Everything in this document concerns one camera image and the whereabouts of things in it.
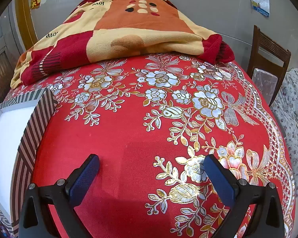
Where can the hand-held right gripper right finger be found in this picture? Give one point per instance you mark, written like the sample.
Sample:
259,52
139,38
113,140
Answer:
218,181

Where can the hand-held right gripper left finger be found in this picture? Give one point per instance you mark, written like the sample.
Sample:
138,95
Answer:
83,178

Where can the striped cardboard box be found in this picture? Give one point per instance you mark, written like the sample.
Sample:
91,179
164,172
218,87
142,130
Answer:
43,119

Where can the red floral tablecloth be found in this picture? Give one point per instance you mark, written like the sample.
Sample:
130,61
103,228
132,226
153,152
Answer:
129,133

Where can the floral patterned cloth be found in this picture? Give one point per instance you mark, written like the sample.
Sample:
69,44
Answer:
293,99

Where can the wooden slatted panel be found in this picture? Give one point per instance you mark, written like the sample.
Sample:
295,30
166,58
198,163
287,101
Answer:
0,79

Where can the dark wooden chair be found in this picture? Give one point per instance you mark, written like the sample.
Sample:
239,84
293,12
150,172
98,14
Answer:
258,44

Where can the red and yellow patterned blanket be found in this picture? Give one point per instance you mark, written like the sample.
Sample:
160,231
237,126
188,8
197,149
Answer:
139,34

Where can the golden door frame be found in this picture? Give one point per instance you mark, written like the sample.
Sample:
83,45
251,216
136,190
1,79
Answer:
24,22

